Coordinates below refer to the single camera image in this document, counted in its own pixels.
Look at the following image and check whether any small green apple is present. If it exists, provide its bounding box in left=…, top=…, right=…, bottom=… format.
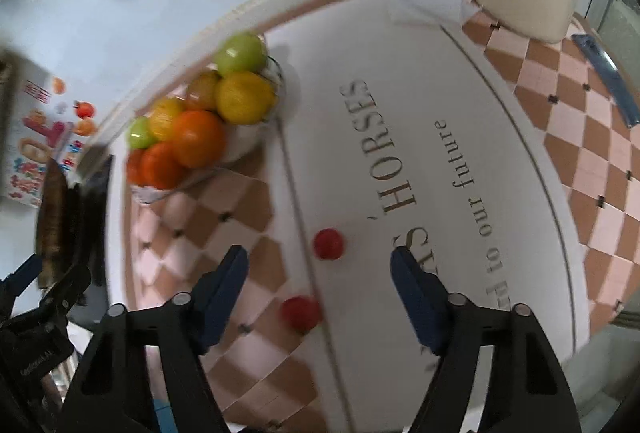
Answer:
left=127, top=116, right=156, bottom=149

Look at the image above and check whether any red cherry tomato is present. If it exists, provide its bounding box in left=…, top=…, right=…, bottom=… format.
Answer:
left=312, top=228, right=346, bottom=261
left=280, top=295, right=322, bottom=335

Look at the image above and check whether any large green apple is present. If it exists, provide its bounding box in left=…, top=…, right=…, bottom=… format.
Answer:
left=214, top=32, right=268, bottom=77

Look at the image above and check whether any black frying pan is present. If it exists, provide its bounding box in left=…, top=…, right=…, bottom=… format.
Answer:
left=35, top=158, right=68, bottom=291

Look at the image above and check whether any dark red plum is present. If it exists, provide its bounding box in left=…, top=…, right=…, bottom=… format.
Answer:
left=126, top=149, right=145, bottom=186

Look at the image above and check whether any orange tangerine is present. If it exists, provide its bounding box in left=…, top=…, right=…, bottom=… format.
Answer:
left=140, top=142, right=189, bottom=190

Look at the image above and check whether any yellow-green citrus fruit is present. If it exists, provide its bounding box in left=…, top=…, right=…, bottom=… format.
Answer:
left=149, top=96, right=184, bottom=142

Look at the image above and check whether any checkered brown pink mat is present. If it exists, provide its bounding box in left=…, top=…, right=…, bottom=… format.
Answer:
left=125, top=0, right=639, bottom=432

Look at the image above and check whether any large orange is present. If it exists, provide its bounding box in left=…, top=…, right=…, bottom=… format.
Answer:
left=170, top=110, right=227, bottom=170

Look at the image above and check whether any dark red-brown apple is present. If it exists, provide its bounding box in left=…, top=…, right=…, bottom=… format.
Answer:
left=184, top=69, right=220, bottom=112

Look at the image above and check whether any oval floral ceramic plate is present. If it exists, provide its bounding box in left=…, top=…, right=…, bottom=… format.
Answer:
left=130, top=55, right=286, bottom=205

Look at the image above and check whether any yellow lemon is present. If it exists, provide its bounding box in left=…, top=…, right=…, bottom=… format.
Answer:
left=216, top=71, right=277, bottom=126

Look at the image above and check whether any blue knife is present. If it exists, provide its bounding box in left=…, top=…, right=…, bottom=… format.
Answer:
left=570, top=34, right=640, bottom=128

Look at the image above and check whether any colourful wall sticker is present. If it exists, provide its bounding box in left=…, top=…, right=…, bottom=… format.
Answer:
left=1, top=72, right=98, bottom=207

